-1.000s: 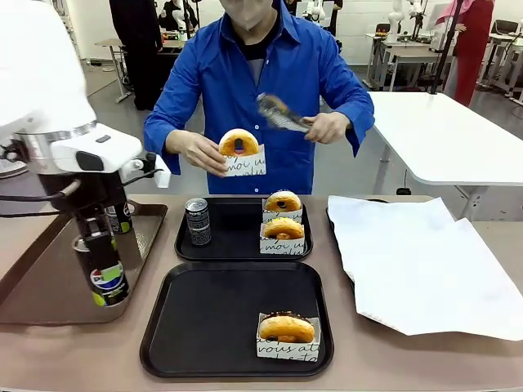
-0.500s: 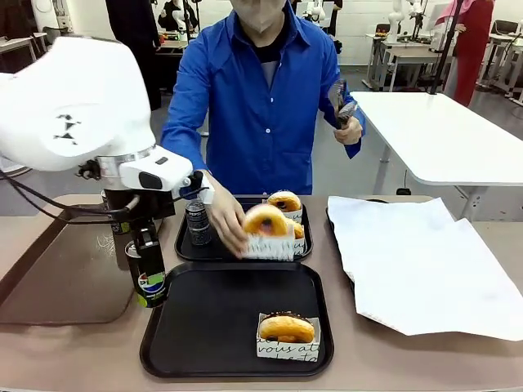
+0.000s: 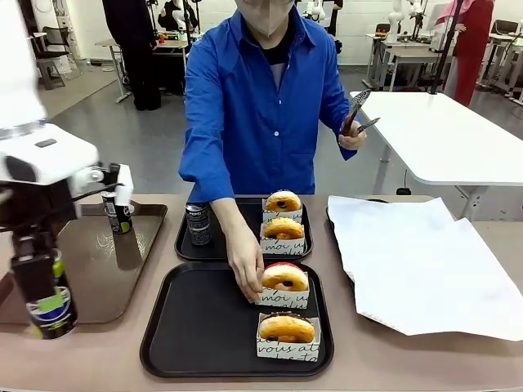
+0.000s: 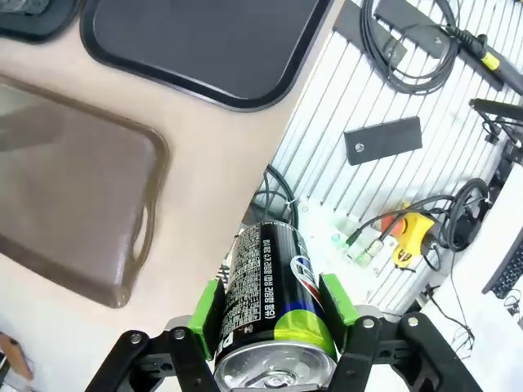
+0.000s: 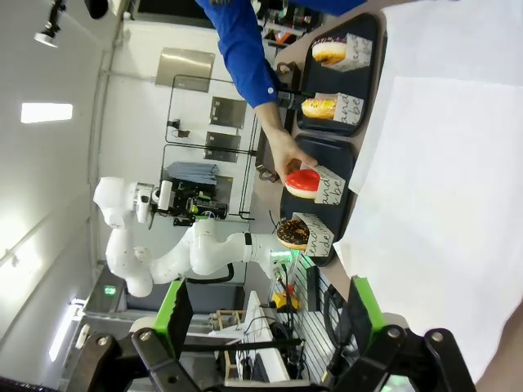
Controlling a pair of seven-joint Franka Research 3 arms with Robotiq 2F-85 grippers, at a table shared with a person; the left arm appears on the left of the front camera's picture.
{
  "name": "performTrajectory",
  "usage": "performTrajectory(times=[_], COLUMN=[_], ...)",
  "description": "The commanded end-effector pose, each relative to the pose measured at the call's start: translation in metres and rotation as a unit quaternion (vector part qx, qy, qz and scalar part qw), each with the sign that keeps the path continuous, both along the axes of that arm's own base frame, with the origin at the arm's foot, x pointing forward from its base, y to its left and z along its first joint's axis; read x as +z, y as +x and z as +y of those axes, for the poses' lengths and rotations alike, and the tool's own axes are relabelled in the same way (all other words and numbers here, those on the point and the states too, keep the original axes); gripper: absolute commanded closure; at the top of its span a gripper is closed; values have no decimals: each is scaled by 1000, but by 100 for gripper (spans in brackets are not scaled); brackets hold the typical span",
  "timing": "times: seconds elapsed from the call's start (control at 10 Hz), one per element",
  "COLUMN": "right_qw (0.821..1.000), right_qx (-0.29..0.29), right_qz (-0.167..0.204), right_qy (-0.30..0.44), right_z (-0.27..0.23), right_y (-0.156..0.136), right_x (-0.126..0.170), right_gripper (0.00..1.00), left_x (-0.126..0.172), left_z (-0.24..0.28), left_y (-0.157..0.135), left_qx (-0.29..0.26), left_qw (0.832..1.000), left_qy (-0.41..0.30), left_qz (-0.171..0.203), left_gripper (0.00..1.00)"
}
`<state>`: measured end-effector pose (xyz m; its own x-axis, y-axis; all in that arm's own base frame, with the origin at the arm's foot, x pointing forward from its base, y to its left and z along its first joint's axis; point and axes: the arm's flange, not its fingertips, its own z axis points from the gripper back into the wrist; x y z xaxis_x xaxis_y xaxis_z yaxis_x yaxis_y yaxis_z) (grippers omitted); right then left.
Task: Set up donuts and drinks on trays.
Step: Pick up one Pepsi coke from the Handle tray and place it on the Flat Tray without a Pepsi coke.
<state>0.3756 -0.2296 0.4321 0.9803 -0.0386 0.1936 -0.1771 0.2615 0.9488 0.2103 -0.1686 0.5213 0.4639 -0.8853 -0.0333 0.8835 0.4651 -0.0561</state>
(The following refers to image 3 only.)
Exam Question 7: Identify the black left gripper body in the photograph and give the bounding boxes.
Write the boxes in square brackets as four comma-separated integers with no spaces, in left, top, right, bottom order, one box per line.
[0,178,79,261]

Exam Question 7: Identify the black Pepsi can lime accent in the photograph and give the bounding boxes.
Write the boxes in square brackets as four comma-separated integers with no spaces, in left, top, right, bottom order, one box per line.
[101,190,134,235]
[25,247,79,341]

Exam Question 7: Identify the black patterned Pepsi can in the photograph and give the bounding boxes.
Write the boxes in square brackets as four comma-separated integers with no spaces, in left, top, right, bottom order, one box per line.
[185,201,213,247]

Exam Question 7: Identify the red glazed donut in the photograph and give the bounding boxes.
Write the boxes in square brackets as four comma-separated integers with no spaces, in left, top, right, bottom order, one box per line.
[261,262,310,292]

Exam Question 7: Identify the pink-glazed donut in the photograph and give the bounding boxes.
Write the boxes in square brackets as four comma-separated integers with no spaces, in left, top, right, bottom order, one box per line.
[254,276,311,306]

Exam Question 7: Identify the chocolate donut with nut crumbs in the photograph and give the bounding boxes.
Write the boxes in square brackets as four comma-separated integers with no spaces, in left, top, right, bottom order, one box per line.
[258,311,316,344]

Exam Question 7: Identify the perforated metal serving tongs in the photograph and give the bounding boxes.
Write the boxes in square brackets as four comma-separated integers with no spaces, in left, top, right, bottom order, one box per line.
[341,88,382,138]

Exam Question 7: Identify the person's left forearm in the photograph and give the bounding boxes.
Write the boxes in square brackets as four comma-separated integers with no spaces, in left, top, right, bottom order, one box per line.
[324,87,363,163]

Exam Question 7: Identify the person's right forearm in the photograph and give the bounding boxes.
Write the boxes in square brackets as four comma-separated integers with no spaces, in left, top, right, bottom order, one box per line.
[178,154,253,256]

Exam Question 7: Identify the person's right hand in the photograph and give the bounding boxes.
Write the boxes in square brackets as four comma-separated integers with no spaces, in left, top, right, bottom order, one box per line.
[225,238,266,305]

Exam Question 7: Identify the person's left hand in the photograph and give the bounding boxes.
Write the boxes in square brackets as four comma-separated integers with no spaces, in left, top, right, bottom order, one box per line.
[337,118,369,152]

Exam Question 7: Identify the brown serving tray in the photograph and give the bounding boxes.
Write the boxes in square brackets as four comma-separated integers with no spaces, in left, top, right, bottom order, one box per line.
[0,202,169,324]

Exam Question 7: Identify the grey office chair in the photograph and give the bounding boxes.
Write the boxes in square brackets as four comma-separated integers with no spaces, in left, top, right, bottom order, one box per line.
[31,25,83,90]

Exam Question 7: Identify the black serving tray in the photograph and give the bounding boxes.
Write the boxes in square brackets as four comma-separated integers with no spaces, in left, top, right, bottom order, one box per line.
[174,196,315,263]
[139,261,336,379]

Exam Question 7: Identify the bystander in black clothes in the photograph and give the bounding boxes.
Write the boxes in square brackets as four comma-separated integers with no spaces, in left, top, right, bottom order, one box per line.
[101,0,163,112]

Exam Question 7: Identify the person torso in blue shirt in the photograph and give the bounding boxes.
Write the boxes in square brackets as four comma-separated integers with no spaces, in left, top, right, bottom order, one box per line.
[178,7,363,205]

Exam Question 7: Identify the beige face mask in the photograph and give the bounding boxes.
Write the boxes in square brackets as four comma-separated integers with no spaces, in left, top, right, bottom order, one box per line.
[238,0,297,40]

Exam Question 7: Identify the black tray under paper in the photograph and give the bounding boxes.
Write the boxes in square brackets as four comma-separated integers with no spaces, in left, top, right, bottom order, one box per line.
[324,197,394,324]

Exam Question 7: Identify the white paper sheet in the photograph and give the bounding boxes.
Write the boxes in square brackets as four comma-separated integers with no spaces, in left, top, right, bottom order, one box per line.
[327,195,457,287]
[345,217,523,342]

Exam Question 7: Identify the grey background desk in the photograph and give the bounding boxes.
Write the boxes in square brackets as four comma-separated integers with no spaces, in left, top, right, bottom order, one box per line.
[366,31,455,93]

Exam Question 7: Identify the white table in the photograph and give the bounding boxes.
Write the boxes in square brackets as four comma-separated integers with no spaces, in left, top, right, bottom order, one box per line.
[348,90,523,224]

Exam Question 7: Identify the black stand pole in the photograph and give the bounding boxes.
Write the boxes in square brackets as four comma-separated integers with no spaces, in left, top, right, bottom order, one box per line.
[427,0,467,97]

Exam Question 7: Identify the bystander in red clothes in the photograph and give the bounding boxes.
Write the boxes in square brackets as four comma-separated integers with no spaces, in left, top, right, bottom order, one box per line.
[434,0,496,108]

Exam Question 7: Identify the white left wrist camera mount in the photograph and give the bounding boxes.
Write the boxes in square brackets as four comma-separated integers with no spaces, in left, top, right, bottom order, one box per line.
[73,162,135,207]

